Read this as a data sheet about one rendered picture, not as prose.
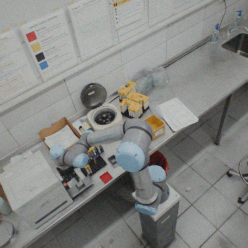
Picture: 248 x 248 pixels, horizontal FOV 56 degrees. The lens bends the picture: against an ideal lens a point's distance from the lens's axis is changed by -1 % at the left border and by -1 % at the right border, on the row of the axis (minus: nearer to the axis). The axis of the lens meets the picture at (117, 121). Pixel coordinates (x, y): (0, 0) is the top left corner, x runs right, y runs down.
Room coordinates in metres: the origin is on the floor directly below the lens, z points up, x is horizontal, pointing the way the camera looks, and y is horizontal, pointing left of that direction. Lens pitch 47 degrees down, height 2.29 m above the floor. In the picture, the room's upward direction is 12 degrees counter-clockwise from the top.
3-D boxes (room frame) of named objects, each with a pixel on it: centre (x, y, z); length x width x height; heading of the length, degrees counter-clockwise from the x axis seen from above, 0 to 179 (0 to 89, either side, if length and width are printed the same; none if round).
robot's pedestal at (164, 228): (0.63, -0.15, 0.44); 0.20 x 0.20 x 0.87; 28
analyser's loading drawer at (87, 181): (0.77, 0.34, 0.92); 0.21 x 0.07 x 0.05; 118
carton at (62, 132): (1.16, 0.44, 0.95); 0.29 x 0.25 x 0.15; 28
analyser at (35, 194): (0.76, 0.56, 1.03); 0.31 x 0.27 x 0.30; 118
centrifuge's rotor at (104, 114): (1.29, 0.09, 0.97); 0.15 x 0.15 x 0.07
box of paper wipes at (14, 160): (1.05, 0.76, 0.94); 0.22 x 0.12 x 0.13; 122
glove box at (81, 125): (1.23, 0.26, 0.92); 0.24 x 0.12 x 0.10; 28
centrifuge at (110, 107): (1.28, 0.09, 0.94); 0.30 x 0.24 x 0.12; 19
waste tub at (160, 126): (1.13, -0.25, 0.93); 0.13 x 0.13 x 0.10; 27
